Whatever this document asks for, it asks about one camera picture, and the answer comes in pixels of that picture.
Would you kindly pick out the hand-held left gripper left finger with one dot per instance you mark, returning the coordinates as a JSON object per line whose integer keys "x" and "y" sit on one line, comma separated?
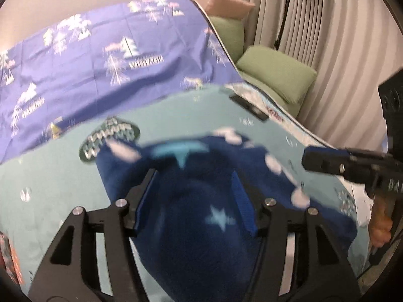
{"x": 143, "y": 201}

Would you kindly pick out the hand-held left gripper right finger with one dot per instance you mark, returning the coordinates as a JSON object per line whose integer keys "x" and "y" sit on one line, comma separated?
{"x": 244, "y": 201}

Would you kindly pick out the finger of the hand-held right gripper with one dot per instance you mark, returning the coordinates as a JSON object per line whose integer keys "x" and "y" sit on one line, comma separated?
{"x": 340, "y": 163}

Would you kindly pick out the navy star print fleece garment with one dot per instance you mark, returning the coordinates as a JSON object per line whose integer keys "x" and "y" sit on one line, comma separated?
{"x": 204, "y": 236}

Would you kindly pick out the person's right hand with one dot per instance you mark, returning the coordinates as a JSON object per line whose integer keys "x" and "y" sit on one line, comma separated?
{"x": 379, "y": 223}

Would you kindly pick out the beige pleated curtain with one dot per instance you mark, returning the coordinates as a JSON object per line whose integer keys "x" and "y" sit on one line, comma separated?
{"x": 340, "y": 44}

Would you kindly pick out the teal printed bed sheet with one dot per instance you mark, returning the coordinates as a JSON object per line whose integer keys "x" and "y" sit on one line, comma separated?
{"x": 56, "y": 192}

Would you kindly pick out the black phone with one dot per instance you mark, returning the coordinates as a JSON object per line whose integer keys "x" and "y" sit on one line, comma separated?
{"x": 248, "y": 107}

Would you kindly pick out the large green pillow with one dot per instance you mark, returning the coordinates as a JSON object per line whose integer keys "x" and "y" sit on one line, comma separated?
{"x": 277, "y": 72}

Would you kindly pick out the purple tree print blanket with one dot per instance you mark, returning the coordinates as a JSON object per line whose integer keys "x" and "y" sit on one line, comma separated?
{"x": 94, "y": 69}

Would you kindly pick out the black floor lamp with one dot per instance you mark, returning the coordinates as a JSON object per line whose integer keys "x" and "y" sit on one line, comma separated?
{"x": 283, "y": 15}

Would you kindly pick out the small green pillow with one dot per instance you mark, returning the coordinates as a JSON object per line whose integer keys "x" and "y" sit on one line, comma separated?
{"x": 229, "y": 36}

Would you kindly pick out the peach pillow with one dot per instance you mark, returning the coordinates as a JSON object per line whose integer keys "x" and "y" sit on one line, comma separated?
{"x": 228, "y": 4}

